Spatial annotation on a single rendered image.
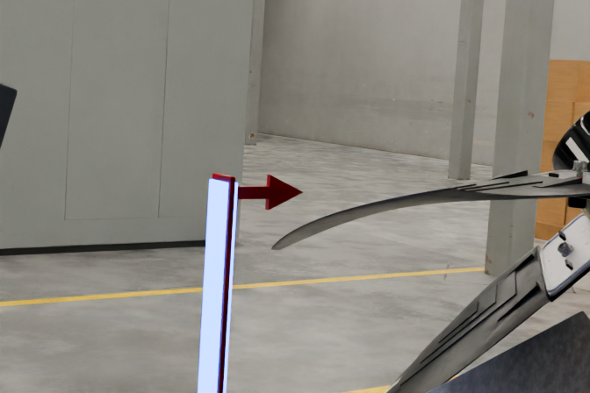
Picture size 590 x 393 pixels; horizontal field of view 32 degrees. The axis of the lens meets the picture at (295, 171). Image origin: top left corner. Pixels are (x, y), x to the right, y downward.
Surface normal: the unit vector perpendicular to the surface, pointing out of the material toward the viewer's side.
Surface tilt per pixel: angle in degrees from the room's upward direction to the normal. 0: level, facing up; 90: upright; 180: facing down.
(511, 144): 90
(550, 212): 90
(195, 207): 90
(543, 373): 55
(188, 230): 90
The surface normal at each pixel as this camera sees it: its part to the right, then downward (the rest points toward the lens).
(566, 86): -0.80, 0.00
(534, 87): 0.56, 0.11
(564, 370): -0.25, -0.51
